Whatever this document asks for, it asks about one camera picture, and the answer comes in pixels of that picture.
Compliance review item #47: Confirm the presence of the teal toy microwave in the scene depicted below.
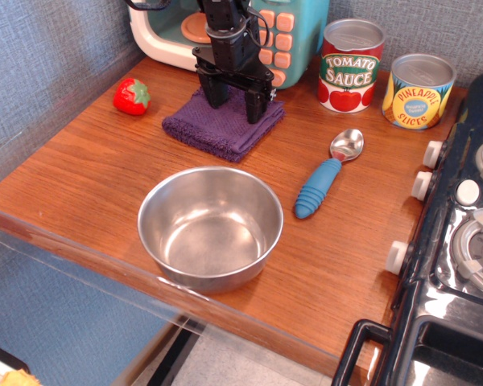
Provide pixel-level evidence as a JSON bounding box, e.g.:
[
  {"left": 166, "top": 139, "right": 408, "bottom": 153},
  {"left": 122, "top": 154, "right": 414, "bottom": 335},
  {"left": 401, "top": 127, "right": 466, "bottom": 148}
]
[{"left": 128, "top": 1, "right": 329, "bottom": 89}]

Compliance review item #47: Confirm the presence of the clear acrylic barrier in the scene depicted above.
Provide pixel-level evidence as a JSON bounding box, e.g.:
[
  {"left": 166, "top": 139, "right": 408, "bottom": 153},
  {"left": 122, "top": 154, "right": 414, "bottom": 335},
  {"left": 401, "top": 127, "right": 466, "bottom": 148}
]
[{"left": 0, "top": 211, "right": 206, "bottom": 335}]

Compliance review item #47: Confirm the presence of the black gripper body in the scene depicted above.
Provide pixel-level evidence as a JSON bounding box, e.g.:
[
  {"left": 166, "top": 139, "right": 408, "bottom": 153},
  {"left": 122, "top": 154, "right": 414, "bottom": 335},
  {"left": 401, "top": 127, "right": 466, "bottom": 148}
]
[{"left": 192, "top": 30, "right": 275, "bottom": 91}]

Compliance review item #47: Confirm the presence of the purple cloth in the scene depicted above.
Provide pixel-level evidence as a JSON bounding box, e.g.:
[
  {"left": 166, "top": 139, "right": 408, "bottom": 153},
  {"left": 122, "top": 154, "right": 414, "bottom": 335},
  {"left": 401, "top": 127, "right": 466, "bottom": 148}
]
[{"left": 162, "top": 87, "right": 285, "bottom": 162}]

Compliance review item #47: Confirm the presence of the stainless steel pot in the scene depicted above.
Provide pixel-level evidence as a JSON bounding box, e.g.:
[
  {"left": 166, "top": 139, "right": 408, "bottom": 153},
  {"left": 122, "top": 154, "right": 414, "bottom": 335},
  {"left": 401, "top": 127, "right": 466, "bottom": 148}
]
[{"left": 137, "top": 166, "right": 284, "bottom": 294}]

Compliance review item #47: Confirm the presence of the blue handled metal spoon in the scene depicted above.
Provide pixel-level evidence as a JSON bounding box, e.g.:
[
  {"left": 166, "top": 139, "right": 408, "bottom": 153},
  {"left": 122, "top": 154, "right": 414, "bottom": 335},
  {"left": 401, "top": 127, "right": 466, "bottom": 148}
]
[{"left": 295, "top": 129, "right": 365, "bottom": 219}]

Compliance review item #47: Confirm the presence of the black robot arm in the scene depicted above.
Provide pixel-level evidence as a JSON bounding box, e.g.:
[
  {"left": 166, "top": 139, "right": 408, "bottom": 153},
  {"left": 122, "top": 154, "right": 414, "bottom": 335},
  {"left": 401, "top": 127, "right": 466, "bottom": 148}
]
[{"left": 192, "top": 1, "right": 275, "bottom": 124}]

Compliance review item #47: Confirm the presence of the tomato sauce can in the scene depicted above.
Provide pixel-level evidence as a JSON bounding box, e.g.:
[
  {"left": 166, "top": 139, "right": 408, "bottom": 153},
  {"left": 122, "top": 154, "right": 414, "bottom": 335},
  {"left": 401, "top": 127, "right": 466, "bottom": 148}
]
[{"left": 317, "top": 18, "right": 386, "bottom": 113}]

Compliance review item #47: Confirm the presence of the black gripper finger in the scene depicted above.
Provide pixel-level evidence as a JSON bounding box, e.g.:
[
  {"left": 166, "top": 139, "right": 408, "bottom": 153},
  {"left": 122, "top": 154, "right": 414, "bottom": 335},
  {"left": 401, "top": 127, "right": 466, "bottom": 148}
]
[
  {"left": 245, "top": 88, "right": 271, "bottom": 124},
  {"left": 198, "top": 73, "right": 229, "bottom": 109}
]

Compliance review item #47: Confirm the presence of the pineapple slices can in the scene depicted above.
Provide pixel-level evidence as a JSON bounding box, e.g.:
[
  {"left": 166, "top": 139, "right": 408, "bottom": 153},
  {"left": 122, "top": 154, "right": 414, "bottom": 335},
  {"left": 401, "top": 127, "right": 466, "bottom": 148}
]
[{"left": 382, "top": 53, "right": 456, "bottom": 130}]

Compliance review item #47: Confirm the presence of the black toy stove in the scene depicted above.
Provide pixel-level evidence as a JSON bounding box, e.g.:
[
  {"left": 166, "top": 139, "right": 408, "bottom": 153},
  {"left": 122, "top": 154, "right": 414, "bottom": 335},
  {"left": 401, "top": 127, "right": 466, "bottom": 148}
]
[{"left": 332, "top": 74, "right": 483, "bottom": 385}]

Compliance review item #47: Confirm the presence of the red toy strawberry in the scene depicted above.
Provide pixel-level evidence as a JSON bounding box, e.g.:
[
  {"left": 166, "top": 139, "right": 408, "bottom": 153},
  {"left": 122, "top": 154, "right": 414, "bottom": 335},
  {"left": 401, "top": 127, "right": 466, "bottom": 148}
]
[{"left": 113, "top": 78, "right": 151, "bottom": 116}]

